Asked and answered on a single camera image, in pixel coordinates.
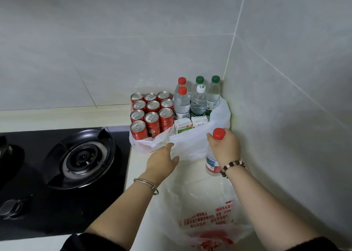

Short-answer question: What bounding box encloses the person's left hand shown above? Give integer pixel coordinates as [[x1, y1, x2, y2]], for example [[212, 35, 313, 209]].
[[144, 143, 180, 185]]

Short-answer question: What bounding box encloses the person's right hand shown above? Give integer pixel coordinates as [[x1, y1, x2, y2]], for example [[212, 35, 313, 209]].
[[206, 128, 242, 168]]

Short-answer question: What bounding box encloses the red cap bottle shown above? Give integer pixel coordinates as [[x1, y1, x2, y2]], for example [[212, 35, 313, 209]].
[[205, 128, 227, 176], [173, 86, 191, 120], [173, 77, 187, 95]]

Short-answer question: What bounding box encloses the milk carton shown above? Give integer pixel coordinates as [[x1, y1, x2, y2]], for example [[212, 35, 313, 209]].
[[191, 116, 209, 128], [174, 117, 194, 135]]

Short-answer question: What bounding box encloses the group of red cans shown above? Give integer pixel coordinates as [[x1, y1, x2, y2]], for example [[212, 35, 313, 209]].
[[129, 91, 176, 141]]

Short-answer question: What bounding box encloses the white green cap bottle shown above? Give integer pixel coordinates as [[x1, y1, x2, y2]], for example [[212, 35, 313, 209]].
[[190, 84, 207, 117]]

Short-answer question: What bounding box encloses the person's left forearm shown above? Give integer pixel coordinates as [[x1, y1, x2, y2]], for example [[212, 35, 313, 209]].
[[85, 176, 160, 250]]

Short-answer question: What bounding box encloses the person's right forearm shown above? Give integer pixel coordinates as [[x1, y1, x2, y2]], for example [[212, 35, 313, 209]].
[[227, 164, 321, 251]]

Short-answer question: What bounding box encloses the person's black left sleeve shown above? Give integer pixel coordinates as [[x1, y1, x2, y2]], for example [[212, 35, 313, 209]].
[[60, 233, 127, 251]]

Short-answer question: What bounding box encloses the person's black sleeve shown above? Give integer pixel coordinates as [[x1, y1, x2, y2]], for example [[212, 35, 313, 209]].
[[286, 237, 341, 251], [60, 233, 127, 251]]

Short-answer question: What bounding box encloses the person's black right sleeve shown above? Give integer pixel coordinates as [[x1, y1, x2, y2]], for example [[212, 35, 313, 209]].
[[286, 237, 341, 251]]

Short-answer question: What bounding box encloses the silver bangle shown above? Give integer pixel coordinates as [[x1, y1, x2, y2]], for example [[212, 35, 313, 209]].
[[133, 178, 160, 196]]

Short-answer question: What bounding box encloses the clear red print plastic bag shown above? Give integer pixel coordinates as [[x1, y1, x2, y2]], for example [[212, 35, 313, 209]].
[[155, 160, 255, 251]]

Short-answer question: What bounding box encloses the black glass gas hob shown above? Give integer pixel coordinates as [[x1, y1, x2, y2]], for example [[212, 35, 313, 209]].
[[0, 126, 132, 242]]

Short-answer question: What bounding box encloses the black stove knob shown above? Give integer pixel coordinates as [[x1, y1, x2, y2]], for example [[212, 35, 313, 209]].
[[0, 198, 27, 220]]

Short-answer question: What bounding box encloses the brown white beaded bracelet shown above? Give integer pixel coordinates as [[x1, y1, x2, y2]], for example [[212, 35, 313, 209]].
[[220, 160, 246, 179]]

